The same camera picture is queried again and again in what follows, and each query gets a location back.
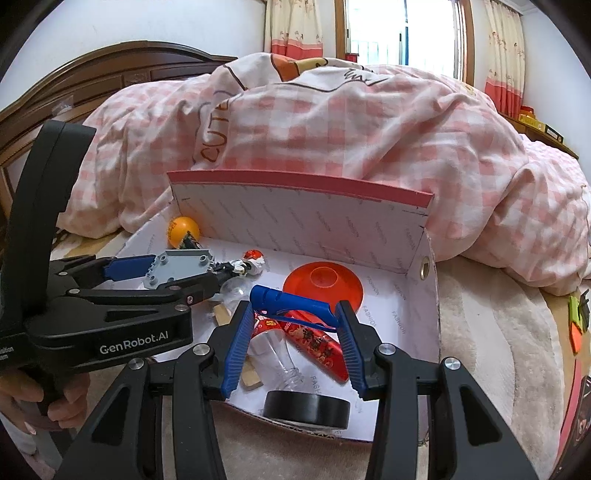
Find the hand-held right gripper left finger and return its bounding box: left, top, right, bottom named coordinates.
left=55, top=300, right=256, bottom=480

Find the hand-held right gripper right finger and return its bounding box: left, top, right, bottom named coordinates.
left=335, top=300, right=539, bottom=480

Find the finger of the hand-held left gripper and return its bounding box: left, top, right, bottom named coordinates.
left=48, top=254, right=158, bottom=291
left=65, top=272, right=220, bottom=310

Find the grey plastic plate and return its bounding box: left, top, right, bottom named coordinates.
left=143, top=249, right=214, bottom=291

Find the notched wooden bar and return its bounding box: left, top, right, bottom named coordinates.
left=210, top=300, right=263, bottom=393

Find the red printed packet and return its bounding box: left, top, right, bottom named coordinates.
left=254, top=309, right=350, bottom=384

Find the clear plastic bottle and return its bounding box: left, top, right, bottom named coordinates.
left=221, top=281, right=303, bottom=393

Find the orange ball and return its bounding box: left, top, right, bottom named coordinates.
left=167, top=216, right=200, bottom=249

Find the dark tape roll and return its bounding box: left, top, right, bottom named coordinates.
left=263, top=390, right=352, bottom=428

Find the blue utility knife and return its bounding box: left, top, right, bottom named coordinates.
left=249, top=285, right=345, bottom=333

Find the black white toy figure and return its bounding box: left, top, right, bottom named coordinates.
left=215, top=249, right=266, bottom=278

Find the red plastic cone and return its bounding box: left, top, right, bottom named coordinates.
left=283, top=261, right=365, bottom=310

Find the red cardboard box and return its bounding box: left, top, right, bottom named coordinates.
left=113, top=170, right=441, bottom=445

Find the person's left hand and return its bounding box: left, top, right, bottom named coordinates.
left=0, top=369, right=90, bottom=432

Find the dark wooden headboard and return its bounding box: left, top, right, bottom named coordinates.
left=0, top=41, right=238, bottom=222

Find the pink checked quilt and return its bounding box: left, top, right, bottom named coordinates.
left=60, top=52, right=591, bottom=296

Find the green orange toy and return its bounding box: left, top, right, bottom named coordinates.
left=567, top=290, right=591, bottom=354

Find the red framed board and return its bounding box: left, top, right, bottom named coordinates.
left=556, top=355, right=591, bottom=467

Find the cream patterned curtain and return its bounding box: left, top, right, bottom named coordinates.
left=264, top=0, right=324, bottom=61
left=482, top=0, right=527, bottom=118

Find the yellow and black box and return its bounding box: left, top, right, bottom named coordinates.
left=517, top=106, right=580, bottom=160

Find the window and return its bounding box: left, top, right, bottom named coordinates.
left=335, top=0, right=476, bottom=86

